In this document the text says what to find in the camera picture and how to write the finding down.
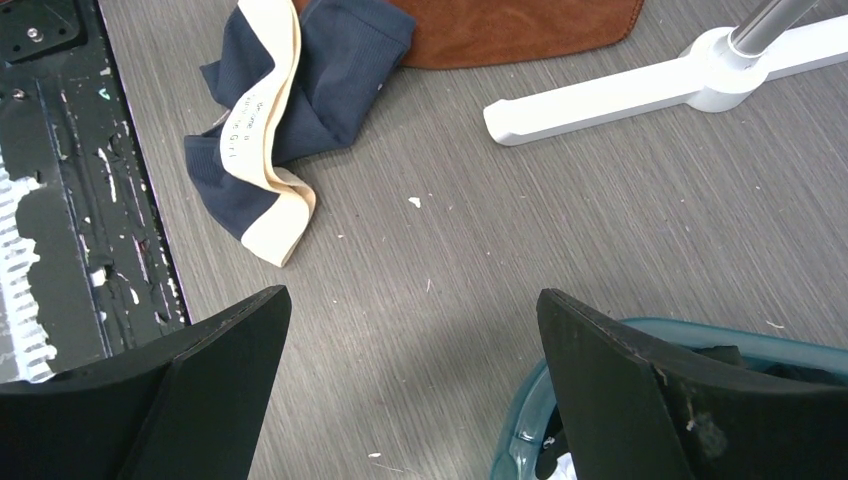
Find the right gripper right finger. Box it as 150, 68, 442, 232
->
537, 289, 847, 479

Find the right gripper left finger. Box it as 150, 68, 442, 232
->
1, 286, 292, 479

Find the navy underwear cream waistband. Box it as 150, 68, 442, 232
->
184, 1, 416, 267

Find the black garment in basket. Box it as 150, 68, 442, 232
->
534, 346, 847, 479

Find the teal laundry basket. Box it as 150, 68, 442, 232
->
490, 317, 847, 479

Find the white garment rack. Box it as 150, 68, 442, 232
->
483, 1, 847, 146

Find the brown towel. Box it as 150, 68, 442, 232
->
392, 0, 644, 70

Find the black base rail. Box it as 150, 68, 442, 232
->
1, 1, 189, 383

